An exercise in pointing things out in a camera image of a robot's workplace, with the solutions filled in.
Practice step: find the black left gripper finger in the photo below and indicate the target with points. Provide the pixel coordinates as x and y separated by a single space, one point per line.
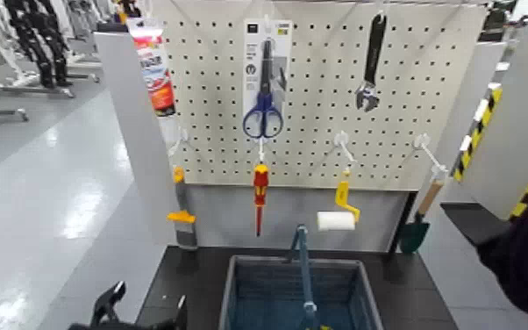
179 318
107 304

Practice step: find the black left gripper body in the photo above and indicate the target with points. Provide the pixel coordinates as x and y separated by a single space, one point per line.
107 327

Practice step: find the red white glue tube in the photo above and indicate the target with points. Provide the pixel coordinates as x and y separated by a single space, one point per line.
156 73

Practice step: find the yellow grey scraper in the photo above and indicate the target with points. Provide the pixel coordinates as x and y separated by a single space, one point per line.
182 216

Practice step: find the red yellow screwdriver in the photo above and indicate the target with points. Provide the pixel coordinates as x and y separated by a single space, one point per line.
261 184

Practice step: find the white pegboard hook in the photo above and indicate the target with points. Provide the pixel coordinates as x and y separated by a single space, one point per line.
181 135
260 149
379 7
341 138
423 140

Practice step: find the white partition panel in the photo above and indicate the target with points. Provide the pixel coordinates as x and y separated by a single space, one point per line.
471 101
130 115

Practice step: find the white pegboard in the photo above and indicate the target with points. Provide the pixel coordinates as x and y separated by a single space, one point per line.
218 92

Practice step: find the black humanoid robot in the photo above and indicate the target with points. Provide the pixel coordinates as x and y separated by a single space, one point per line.
43 41

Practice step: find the blue scissors in white package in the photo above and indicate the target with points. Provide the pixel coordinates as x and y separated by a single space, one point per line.
264 60

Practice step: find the black adjustable wrench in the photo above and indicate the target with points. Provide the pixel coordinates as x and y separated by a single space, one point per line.
374 46

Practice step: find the dark background equipment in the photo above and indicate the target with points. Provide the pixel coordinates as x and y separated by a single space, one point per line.
499 20

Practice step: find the grey post with hazard tape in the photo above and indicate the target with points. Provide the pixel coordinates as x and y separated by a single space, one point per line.
517 115

